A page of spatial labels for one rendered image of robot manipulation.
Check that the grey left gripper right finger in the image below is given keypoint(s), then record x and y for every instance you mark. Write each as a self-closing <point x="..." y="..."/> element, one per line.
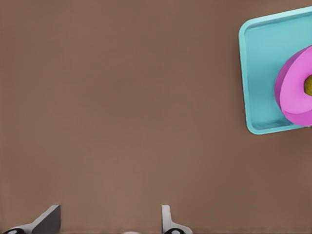
<point x="167" y="219"/>

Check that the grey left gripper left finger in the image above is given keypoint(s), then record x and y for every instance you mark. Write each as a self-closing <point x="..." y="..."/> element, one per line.
<point x="46" y="220"/>

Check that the pink round plate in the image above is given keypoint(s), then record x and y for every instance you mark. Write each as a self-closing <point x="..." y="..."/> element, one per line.
<point x="292" y="97"/>

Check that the orange fruit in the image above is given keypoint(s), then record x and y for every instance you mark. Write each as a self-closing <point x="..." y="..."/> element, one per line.
<point x="309" y="85"/>

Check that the teal square tray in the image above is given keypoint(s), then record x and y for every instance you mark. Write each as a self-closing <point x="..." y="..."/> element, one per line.
<point x="260" y="73"/>

